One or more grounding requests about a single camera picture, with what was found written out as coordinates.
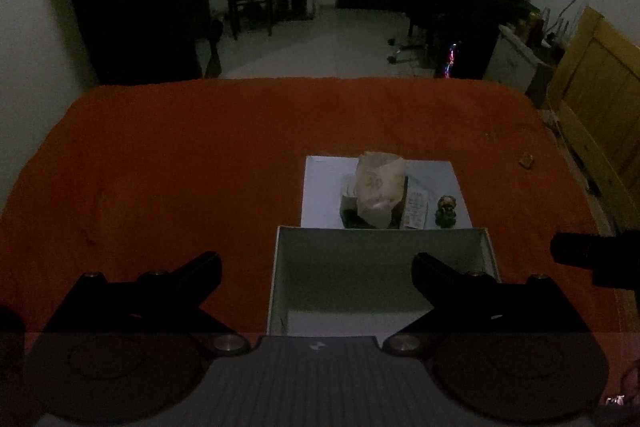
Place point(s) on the small yellowish scrap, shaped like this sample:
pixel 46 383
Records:
pixel 526 160

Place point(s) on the white cardboard box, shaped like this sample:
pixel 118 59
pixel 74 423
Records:
pixel 345 272

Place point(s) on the computer case with coloured lights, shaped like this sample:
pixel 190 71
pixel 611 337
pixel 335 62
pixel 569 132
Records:
pixel 450 57

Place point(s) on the yellow wooden panel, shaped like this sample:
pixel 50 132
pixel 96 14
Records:
pixel 600 97

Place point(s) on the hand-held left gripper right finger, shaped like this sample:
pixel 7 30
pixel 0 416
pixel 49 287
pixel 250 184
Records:
pixel 421 271

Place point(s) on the orange cloth covered desktop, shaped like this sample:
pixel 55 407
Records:
pixel 175 167

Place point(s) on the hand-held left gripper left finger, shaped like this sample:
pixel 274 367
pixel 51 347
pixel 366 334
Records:
pixel 212 269

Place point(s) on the flat white board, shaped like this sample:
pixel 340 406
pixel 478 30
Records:
pixel 325 192

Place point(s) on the translucent plastic bag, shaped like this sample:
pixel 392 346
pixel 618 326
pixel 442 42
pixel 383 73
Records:
pixel 380 187

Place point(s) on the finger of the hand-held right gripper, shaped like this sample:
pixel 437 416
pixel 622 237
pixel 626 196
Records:
pixel 585 249
pixel 617 278

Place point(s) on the small dark figurine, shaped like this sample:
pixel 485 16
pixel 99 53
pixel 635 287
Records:
pixel 446 209

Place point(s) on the white printed label strip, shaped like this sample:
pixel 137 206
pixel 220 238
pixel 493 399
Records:
pixel 416 207

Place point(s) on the white cabinet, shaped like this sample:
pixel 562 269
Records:
pixel 515 59

